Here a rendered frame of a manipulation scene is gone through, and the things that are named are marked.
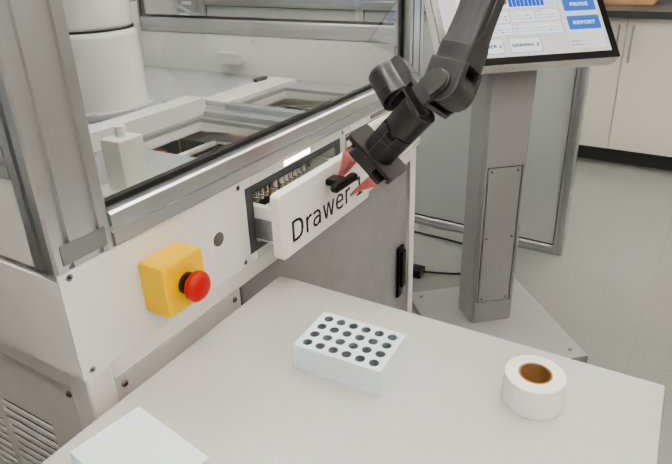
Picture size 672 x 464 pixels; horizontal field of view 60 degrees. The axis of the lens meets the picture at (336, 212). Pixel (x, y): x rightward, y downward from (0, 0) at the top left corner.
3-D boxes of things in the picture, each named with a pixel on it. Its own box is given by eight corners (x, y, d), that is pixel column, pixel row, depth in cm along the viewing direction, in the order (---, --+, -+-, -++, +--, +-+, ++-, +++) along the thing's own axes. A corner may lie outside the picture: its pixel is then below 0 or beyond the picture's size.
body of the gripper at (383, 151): (361, 130, 100) (387, 101, 95) (401, 174, 99) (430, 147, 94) (342, 140, 94) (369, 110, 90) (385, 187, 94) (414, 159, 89)
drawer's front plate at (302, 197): (368, 197, 114) (368, 142, 109) (283, 261, 91) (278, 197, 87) (361, 195, 115) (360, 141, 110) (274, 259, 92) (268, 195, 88)
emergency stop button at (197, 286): (215, 294, 76) (212, 267, 75) (194, 309, 73) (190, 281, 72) (198, 288, 78) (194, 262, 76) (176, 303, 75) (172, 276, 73)
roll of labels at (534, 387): (493, 406, 70) (496, 379, 68) (512, 373, 75) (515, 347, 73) (553, 429, 66) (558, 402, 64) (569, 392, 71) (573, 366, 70)
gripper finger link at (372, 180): (342, 167, 104) (373, 133, 99) (369, 197, 104) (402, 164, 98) (322, 179, 99) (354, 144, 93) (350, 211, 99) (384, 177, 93)
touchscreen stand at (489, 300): (586, 363, 191) (644, 42, 149) (456, 384, 184) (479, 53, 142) (515, 285, 236) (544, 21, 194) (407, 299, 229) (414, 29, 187)
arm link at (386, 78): (451, 79, 82) (474, 97, 89) (415, 22, 87) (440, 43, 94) (386, 130, 87) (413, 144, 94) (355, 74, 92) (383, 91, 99)
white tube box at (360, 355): (406, 357, 78) (406, 334, 77) (380, 397, 72) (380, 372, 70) (325, 333, 84) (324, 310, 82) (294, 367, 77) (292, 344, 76)
